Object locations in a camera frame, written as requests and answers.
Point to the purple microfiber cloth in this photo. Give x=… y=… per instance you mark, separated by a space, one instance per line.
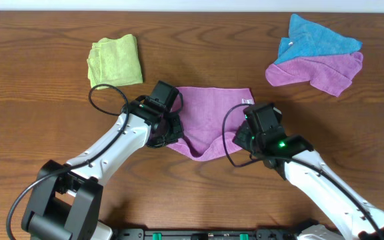
x=210 y=117

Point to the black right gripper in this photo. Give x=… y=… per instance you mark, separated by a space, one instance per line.
x=240 y=136

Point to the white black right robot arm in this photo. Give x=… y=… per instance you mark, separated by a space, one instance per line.
x=296 y=161

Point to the crumpled purple cloth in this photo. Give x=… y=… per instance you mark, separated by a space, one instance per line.
x=332 y=74

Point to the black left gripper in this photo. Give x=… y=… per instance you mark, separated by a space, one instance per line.
x=175 y=124

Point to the folded green cloth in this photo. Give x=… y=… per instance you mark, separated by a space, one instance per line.
x=115 y=62

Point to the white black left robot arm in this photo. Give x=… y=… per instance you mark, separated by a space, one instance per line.
x=65 y=199

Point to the blue cloth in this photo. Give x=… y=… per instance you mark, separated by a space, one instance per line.
x=309 y=39

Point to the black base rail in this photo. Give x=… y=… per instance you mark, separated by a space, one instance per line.
x=260 y=234

